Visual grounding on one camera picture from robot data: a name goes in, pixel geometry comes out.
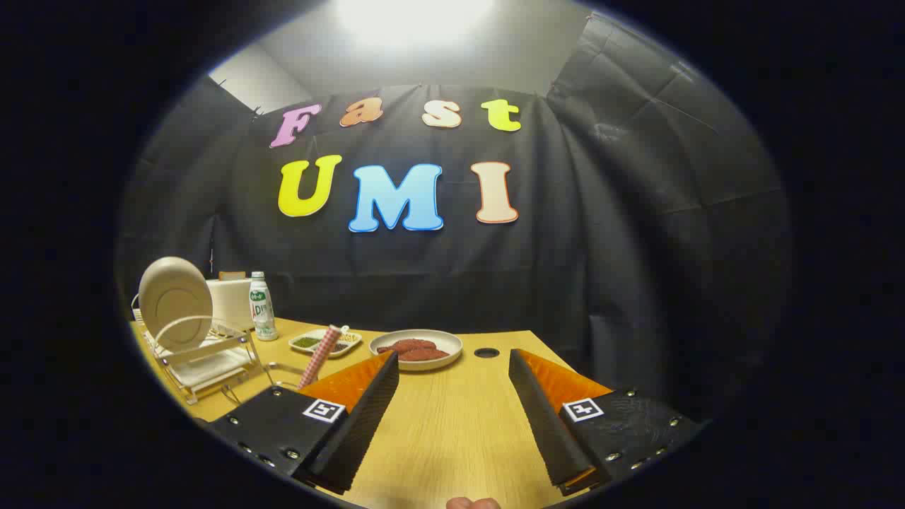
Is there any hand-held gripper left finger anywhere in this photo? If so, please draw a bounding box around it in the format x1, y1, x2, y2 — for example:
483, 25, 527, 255
205, 350, 401, 496

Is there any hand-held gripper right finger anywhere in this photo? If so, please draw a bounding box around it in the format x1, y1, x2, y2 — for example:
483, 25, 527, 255
508, 348, 708, 496

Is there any spoon with red checkered handle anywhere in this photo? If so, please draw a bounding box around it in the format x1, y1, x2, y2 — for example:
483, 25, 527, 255
298, 325, 341, 390

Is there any metal wire basket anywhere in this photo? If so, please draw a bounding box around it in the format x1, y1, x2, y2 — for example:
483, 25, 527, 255
223, 361, 313, 405

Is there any white wire dish rack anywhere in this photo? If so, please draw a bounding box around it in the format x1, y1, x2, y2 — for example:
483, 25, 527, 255
131, 293, 266, 405

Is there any beige round plate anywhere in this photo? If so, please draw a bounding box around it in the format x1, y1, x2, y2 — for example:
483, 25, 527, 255
138, 256, 214, 353

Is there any white divided dish with beans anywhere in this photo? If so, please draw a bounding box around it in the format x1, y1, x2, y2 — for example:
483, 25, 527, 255
288, 327, 363, 358

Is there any cream plate with meat patties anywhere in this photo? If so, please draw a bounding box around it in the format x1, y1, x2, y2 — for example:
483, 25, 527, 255
369, 329, 464, 372

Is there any plastic bottle green label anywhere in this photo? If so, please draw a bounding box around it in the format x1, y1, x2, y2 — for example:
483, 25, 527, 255
249, 271, 279, 342

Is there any white toaster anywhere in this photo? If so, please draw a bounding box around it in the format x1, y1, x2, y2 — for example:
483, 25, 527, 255
205, 277, 255, 332

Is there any black backdrop cloth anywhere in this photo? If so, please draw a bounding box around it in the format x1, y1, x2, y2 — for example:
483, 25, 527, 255
117, 11, 793, 418

